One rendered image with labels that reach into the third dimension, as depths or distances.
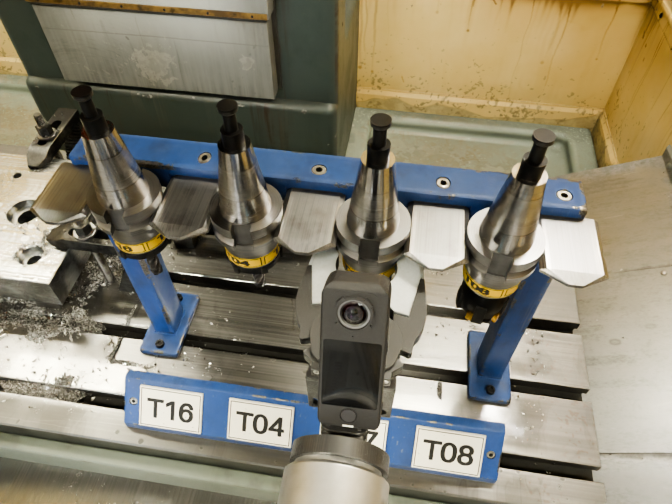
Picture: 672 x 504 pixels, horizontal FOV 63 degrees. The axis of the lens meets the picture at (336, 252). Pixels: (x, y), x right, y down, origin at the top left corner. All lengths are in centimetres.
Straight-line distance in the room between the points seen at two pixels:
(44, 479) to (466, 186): 72
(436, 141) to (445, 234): 111
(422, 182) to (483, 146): 109
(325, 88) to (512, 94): 61
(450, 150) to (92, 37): 91
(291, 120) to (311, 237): 75
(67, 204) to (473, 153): 119
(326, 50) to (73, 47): 50
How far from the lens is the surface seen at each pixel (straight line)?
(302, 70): 114
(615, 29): 153
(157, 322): 77
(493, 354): 70
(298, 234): 46
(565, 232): 50
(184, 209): 50
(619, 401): 94
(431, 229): 47
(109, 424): 77
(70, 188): 55
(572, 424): 77
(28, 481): 95
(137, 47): 119
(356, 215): 44
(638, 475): 91
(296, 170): 50
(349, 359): 38
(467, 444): 67
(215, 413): 69
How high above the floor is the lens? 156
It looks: 51 degrees down
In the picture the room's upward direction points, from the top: straight up
